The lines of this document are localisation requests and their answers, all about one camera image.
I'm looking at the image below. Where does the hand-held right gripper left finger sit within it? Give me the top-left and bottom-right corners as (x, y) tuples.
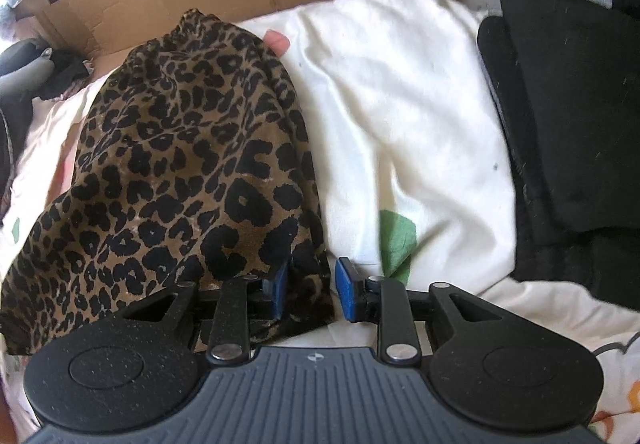
(122, 260), (290, 366)

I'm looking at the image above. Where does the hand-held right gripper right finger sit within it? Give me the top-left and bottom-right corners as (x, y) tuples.
(335, 256), (502, 365)

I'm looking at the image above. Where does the leopard print skirt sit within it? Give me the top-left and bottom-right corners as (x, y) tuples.
(0, 8), (337, 357)

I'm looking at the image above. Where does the pile of black clothes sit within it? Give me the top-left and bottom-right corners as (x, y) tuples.
(0, 94), (36, 219)

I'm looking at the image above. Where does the cream bear printed blanket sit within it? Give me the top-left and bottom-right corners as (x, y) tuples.
(0, 0), (640, 444)

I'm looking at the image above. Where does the folded black garment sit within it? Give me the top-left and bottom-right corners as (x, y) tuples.
(476, 0), (640, 297)

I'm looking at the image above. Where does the crumpled black garment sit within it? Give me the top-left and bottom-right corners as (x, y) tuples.
(37, 48), (91, 100)

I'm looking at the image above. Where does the grey neck pillow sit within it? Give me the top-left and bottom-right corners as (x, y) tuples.
(0, 40), (55, 97)

